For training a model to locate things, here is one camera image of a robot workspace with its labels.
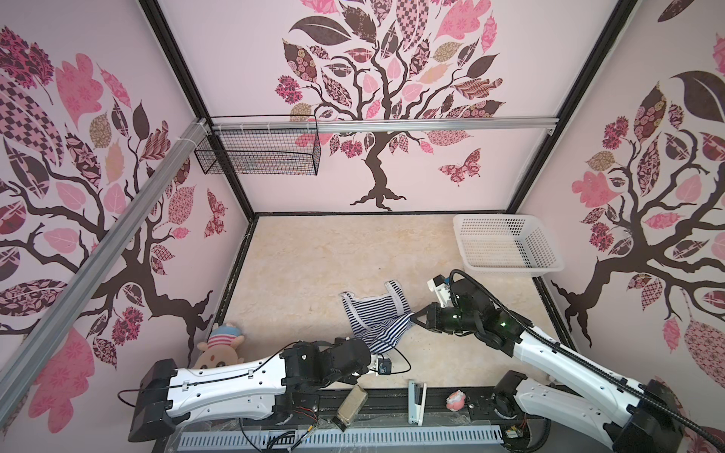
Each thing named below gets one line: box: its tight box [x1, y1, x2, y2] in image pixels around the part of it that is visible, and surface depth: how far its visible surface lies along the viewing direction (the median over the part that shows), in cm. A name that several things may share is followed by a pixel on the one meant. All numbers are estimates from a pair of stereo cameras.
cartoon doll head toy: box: [194, 323, 245, 370], surface depth 81 cm
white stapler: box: [407, 379, 428, 427], surface depth 73 cm
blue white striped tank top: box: [339, 279, 414, 354], surface depth 94 cm
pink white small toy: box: [445, 388, 467, 412], surface depth 72 cm
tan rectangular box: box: [337, 384, 370, 427], surface depth 73 cm
